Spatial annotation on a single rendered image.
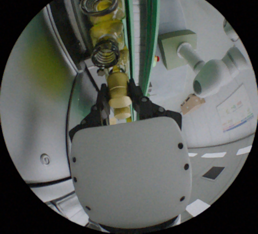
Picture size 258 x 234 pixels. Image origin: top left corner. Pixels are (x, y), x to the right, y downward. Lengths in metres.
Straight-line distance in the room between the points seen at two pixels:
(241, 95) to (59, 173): 3.76
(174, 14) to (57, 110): 0.63
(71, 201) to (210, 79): 0.47
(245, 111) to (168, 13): 3.54
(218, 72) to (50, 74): 0.41
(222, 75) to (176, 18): 0.40
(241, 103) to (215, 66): 3.40
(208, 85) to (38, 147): 0.44
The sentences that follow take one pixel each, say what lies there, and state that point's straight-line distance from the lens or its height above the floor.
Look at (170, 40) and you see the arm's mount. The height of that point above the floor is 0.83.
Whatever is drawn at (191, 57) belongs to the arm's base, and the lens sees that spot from 0.48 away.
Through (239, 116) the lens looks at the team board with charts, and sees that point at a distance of 3.77.
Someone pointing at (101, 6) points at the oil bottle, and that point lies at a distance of 0.15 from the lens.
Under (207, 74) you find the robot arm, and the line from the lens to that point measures 0.32.
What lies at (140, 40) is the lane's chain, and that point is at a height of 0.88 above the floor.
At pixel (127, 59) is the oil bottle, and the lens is 0.16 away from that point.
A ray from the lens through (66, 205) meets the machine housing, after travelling 0.21.
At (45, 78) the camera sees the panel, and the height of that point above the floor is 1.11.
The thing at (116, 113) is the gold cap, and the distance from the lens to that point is 0.16.
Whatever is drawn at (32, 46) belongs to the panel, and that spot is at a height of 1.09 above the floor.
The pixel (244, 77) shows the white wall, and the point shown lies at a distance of 3.61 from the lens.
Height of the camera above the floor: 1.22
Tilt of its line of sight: 26 degrees down
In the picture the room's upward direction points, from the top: 170 degrees clockwise
